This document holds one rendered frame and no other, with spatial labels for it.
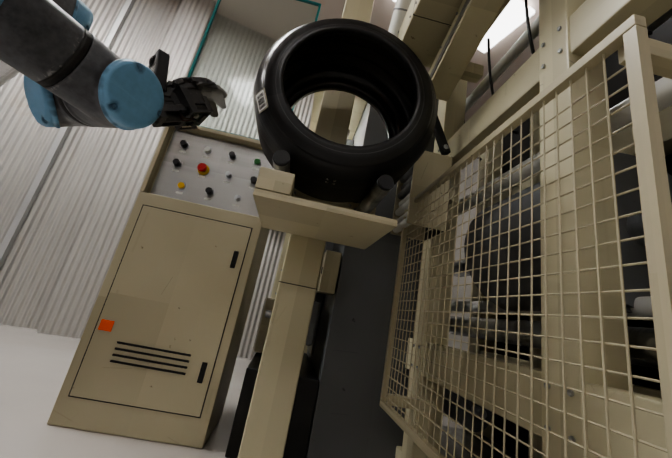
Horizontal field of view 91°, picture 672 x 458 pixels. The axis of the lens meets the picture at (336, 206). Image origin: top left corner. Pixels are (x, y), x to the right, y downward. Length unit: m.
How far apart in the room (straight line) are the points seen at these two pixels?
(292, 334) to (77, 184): 3.01
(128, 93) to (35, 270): 3.31
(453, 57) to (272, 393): 1.28
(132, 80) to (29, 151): 3.50
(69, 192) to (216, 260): 2.48
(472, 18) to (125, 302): 1.63
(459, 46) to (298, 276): 0.97
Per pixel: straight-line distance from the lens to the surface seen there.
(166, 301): 1.55
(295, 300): 1.16
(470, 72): 1.44
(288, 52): 1.05
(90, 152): 3.91
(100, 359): 1.63
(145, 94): 0.55
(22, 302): 3.79
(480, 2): 1.30
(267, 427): 1.21
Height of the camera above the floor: 0.55
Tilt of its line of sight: 18 degrees up
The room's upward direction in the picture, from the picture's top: 11 degrees clockwise
